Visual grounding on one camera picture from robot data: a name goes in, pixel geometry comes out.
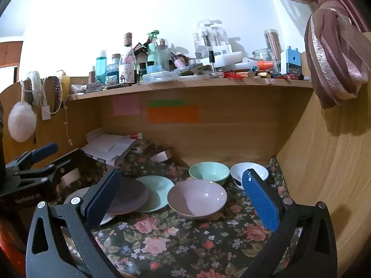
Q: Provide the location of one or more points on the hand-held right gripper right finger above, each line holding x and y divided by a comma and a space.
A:
260, 199

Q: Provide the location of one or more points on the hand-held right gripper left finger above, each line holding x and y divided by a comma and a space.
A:
103, 199

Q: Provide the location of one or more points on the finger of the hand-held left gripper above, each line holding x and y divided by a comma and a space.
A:
69, 159
43, 150

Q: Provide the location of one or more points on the white plate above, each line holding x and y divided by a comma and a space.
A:
78, 192

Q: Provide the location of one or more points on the brown plate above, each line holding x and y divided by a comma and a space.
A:
130, 194

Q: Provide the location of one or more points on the mint green plate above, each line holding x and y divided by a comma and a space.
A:
159, 191

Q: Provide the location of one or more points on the white bowl with black spots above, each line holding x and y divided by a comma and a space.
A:
258, 169

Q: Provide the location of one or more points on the white fluffy pom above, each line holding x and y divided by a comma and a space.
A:
21, 123

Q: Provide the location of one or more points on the white tag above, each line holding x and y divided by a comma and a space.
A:
45, 113

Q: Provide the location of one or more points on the stack of white papers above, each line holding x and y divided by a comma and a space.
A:
110, 147

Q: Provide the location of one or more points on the orange jacket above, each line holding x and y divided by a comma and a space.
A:
8, 249

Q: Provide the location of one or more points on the patterned headband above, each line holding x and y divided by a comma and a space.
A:
57, 92

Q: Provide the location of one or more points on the mint green bowl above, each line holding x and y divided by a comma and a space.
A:
208, 170

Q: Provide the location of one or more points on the pink bowl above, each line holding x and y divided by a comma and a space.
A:
197, 199

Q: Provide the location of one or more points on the dark magazines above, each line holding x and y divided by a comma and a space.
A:
143, 147

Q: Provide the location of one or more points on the white fluffy headband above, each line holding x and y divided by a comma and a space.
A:
36, 84

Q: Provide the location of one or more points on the red capped tube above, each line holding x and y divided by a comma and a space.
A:
136, 135

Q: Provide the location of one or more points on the small white box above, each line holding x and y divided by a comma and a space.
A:
161, 156

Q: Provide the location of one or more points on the pink sticky note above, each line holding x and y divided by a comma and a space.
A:
126, 105

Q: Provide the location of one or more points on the dark floral tablecloth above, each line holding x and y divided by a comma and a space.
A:
174, 246

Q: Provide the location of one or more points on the teal liquid bottle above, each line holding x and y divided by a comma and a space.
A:
101, 68

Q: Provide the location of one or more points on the blue glass jar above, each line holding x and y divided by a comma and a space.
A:
113, 72

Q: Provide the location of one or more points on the floral bottle with cork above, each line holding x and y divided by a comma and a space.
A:
127, 69

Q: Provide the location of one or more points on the orange sticky note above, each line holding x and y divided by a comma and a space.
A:
174, 114

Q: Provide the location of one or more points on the green sticky note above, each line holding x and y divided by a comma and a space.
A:
166, 103

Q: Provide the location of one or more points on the clear plastic container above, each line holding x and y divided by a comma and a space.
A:
159, 77

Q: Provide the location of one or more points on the white bottle with orange cap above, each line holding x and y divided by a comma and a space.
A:
260, 64

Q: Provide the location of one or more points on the green pump bottle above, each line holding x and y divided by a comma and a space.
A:
152, 49

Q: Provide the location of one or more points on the clear bottle with silver cap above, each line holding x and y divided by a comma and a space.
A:
162, 55

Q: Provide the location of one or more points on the short glass jar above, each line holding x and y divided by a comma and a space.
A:
262, 55

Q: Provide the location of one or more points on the nail polish bottle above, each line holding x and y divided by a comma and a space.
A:
212, 62

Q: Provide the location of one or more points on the tall jar of sticks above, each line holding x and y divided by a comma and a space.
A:
272, 43

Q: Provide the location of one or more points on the pink curtain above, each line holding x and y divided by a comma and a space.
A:
330, 58

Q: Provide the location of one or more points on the white brush packaging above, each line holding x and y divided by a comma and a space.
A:
211, 37

